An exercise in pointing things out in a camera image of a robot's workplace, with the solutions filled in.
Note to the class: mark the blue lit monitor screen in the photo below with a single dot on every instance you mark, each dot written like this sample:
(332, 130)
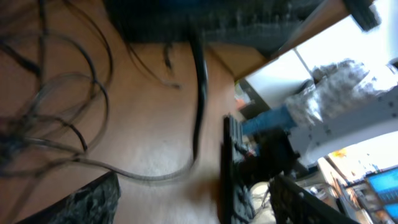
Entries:
(384, 185)

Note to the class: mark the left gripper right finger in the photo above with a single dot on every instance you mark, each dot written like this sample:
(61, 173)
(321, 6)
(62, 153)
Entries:
(293, 204)

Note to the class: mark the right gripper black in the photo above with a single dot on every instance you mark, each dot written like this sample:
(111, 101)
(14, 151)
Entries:
(265, 25)

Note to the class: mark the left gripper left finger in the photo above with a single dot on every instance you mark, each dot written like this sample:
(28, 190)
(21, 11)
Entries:
(94, 203)

